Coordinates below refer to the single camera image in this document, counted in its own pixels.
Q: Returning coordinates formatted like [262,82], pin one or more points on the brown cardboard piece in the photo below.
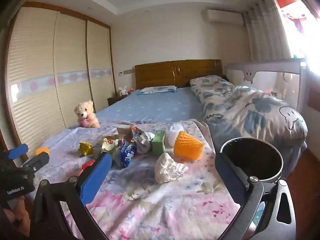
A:
[122,132]

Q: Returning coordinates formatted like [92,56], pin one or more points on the cream sliding door wardrobe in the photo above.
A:
[37,80]

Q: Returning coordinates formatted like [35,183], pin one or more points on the red white box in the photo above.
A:
[86,166]

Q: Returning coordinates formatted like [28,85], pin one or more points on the dark wooden nightstand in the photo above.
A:
[113,100]

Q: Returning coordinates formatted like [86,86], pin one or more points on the blue patterned pillow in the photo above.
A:
[157,90]

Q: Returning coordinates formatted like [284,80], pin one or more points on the white crumpled paper bag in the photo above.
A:
[167,167]

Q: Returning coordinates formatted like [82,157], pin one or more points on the bright window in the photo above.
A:
[300,30]

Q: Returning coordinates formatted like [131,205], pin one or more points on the blue snack packet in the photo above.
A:
[125,153]

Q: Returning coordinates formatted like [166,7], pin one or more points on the white rabbit plush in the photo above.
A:
[122,91]

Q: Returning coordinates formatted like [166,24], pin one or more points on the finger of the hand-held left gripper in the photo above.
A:
[17,151]
[37,161]

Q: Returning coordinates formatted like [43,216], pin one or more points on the white air conditioner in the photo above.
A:
[222,17]

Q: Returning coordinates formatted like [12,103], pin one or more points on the beige teddy bear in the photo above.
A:
[83,110]

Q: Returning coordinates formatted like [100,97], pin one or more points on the wall switch panel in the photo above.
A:
[128,71]

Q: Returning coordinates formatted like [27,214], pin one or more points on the silver crumpled wrapper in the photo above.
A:
[143,140]

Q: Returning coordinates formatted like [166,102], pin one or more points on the blue bed sheet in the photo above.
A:
[150,107]

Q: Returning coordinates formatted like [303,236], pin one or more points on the white bin with dark inside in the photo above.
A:
[252,160]

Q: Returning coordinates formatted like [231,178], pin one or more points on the wooden dresser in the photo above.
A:
[315,92]

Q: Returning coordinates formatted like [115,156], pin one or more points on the grey curtain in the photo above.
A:
[265,35]

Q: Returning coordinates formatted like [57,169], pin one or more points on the large orange foam net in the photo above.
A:
[187,145]

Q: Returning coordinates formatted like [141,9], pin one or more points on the cartoon print snack packet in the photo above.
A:
[110,143]

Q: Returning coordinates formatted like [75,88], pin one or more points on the green carton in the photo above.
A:
[158,142]

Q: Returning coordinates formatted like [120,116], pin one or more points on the wooden bed headboard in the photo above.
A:
[160,75]

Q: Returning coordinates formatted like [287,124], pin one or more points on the pink floral blanket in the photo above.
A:
[150,205]

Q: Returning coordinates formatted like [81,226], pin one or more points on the orange ridged toy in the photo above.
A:
[42,151]

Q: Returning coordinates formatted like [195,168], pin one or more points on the white blue patterned quilt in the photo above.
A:
[250,110]

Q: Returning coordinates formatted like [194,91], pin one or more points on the yellow foil wrapper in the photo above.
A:
[86,148]

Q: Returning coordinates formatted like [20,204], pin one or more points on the grey mesh bed rail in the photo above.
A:
[270,80]

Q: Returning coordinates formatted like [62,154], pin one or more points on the person's left hand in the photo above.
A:
[16,211]

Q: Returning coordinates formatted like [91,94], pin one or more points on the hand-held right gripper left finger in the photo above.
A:
[96,177]

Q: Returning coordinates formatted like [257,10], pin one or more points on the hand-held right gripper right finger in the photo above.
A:
[230,177]

